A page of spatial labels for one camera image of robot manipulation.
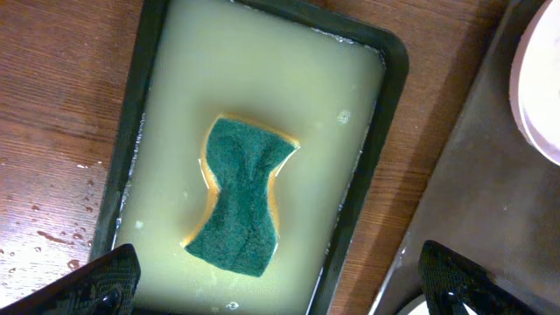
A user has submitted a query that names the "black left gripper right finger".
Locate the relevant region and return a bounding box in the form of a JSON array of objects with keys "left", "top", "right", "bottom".
[{"left": 418, "top": 240, "right": 535, "bottom": 314}]

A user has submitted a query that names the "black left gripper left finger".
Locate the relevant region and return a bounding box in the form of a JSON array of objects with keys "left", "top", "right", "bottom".
[{"left": 1, "top": 244, "right": 141, "bottom": 315}]

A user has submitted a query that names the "light grey plate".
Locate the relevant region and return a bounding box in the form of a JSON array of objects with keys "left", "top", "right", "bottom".
[{"left": 396, "top": 294, "right": 476, "bottom": 315}]

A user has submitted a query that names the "green yellow sponge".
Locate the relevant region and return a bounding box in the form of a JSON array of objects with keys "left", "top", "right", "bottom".
[{"left": 181, "top": 115, "right": 300, "bottom": 277}]

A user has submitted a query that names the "dark brown serving tray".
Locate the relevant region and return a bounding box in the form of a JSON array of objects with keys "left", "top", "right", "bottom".
[{"left": 371, "top": 1, "right": 559, "bottom": 314}]

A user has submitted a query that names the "black soapy water tray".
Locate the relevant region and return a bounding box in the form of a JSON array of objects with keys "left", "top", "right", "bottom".
[{"left": 91, "top": 1, "right": 409, "bottom": 314}]

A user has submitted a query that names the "pink dirty plate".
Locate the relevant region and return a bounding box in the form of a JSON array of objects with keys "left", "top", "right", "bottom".
[{"left": 509, "top": 0, "right": 559, "bottom": 165}]

